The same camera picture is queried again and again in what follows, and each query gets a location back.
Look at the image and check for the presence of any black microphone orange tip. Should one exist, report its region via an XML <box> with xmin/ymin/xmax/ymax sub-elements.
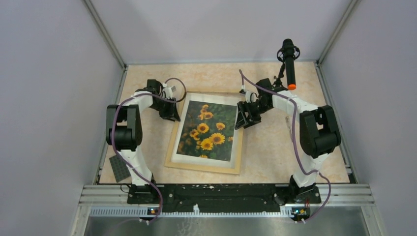
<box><xmin>277</xmin><ymin>38</ymin><xmax>300</xmax><ymax>90</ymax></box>

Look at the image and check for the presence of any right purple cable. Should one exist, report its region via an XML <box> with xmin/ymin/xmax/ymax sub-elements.
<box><xmin>238</xmin><ymin>69</ymin><xmax>332</xmax><ymax>225</ymax></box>

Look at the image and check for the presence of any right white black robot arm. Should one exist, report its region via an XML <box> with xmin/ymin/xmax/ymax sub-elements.
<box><xmin>235</xmin><ymin>79</ymin><xmax>341</xmax><ymax>203</ymax></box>

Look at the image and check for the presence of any purple cable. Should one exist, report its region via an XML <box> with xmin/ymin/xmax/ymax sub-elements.
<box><xmin>111</xmin><ymin>77</ymin><xmax>188</xmax><ymax>226</ymax></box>
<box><xmin>238</xmin><ymin>69</ymin><xmax>332</xmax><ymax>225</ymax></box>

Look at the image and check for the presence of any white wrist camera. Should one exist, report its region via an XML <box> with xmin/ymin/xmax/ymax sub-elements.
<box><xmin>240</xmin><ymin>89</ymin><xmax>257</xmax><ymax>103</ymax></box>
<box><xmin>161</xmin><ymin>83</ymin><xmax>176</xmax><ymax>99</ymax></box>

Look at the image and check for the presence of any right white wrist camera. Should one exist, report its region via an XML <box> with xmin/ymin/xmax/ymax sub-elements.
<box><xmin>240</xmin><ymin>89</ymin><xmax>257</xmax><ymax>103</ymax></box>

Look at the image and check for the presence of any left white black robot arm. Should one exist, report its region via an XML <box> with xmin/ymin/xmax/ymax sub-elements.
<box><xmin>106</xmin><ymin>79</ymin><xmax>185</xmax><ymax>203</ymax></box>

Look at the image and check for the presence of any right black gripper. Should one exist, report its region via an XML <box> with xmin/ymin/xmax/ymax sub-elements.
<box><xmin>235</xmin><ymin>100</ymin><xmax>271</xmax><ymax>130</ymax></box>

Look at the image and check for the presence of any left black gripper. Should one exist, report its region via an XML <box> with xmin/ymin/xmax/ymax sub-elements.
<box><xmin>149</xmin><ymin>96</ymin><xmax>181</xmax><ymax>122</ymax></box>

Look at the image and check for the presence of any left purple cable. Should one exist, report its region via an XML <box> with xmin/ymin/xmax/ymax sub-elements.
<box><xmin>111</xmin><ymin>77</ymin><xmax>188</xmax><ymax>226</ymax></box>

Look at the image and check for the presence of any aluminium front rail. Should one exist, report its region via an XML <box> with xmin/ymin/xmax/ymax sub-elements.
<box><xmin>78</xmin><ymin>184</ymin><xmax>375</xmax><ymax>220</ymax></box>

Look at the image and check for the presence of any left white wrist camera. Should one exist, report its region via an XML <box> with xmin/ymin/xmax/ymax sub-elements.
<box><xmin>161</xmin><ymin>83</ymin><xmax>176</xmax><ymax>99</ymax></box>

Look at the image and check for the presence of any grey lego baseplate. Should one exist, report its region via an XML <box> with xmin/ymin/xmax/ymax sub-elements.
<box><xmin>109</xmin><ymin>155</ymin><xmax>131</xmax><ymax>183</ymax></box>

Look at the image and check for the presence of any black mini tripod stand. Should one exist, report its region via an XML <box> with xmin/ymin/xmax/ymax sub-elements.
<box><xmin>277</xmin><ymin>46</ymin><xmax>297</xmax><ymax>90</ymax></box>

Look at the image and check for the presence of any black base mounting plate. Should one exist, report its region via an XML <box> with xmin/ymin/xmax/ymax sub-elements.
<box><xmin>127</xmin><ymin>183</ymin><xmax>322</xmax><ymax>213</ymax></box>

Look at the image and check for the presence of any wooden picture frame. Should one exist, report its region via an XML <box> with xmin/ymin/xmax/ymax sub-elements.
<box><xmin>165</xmin><ymin>92</ymin><xmax>243</xmax><ymax>175</ymax></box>

